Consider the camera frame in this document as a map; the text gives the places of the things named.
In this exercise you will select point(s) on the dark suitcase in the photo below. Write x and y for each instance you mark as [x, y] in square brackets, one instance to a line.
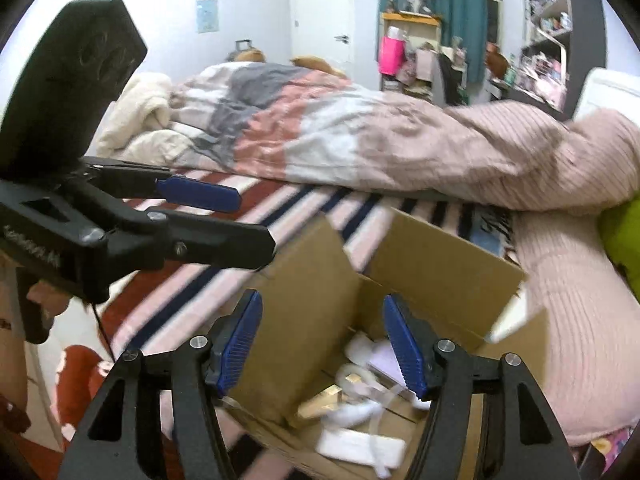
[237, 50]

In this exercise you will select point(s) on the pink grey patchwork duvet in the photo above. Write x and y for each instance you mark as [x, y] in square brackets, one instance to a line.
[350, 145]

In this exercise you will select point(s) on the white plastic piece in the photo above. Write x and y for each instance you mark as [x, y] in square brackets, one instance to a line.
[362, 349]

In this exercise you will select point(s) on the green bottle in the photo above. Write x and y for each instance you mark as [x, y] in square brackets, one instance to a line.
[510, 76]

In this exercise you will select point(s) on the brown cardboard box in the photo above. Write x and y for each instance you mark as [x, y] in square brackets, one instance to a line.
[310, 310]

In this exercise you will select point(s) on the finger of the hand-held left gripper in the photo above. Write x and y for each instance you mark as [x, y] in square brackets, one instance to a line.
[200, 192]
[225, 245]

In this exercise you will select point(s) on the blue wall poster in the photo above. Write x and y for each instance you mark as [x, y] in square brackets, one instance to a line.
[207, 16]

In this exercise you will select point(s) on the pink ribbed pillow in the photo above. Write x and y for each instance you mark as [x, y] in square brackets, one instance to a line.
[580, 320]

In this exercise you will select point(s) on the teal curtain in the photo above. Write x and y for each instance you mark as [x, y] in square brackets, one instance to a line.
[460, 5]

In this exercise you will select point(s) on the person's left hand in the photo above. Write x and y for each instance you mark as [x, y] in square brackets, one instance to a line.
[52, 305]

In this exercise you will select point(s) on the green pillow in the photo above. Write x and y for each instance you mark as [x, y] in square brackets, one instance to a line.
[622, 245]

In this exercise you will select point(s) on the cream fleece blanket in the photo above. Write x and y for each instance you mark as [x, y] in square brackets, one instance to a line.
[145, 115]

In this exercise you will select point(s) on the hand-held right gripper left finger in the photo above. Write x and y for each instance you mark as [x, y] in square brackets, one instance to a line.
[240, 345]

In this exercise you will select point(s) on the brown plush bear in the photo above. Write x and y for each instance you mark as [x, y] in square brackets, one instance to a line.
[250, 56]
[315, 64]

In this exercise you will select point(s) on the yellow shelf unit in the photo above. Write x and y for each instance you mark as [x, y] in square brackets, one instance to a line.
[410, 20]

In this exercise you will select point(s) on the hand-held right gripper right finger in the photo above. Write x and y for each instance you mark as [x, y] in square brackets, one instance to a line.
[405, 350]

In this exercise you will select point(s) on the white door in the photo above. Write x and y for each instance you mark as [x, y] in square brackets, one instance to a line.
[320, 20]

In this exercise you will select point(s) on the bright pink bag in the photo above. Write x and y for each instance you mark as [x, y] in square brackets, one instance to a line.
[391, 56]

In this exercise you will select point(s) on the white charger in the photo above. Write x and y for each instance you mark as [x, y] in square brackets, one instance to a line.
[352, 412]

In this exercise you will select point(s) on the dark curved bookshelf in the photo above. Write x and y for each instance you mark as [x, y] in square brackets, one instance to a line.
[582, 35]

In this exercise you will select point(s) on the gold small box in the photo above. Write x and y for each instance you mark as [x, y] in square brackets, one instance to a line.
[325, 401]

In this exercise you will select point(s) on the window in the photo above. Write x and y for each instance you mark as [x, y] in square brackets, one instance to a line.
[492, 5]

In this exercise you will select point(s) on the white headboard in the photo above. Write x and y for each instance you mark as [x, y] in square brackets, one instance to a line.
[610, 87]

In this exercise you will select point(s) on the brown plush toy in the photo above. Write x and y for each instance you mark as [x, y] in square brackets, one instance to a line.
[497, 62]

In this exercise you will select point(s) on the black chair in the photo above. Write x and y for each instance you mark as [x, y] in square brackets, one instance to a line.
[447, 80]

